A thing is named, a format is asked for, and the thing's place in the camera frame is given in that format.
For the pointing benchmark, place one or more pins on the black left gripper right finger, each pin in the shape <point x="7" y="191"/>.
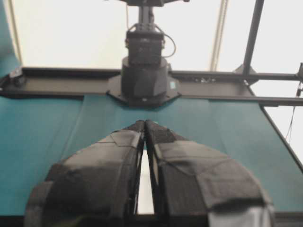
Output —
<point x="196" y="185"/>

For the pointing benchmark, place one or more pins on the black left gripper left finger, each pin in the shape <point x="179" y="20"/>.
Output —
<point x="96" y="186"/>

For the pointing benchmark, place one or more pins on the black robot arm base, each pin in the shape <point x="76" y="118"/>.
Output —
<point x="144" y="79"/>

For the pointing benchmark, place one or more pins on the black aluminium frame rail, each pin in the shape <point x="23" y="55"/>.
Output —
<point x="212" y="85"/>

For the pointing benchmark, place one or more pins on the black vertical frame post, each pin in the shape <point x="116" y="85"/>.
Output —
<point x="252" y="36"/>

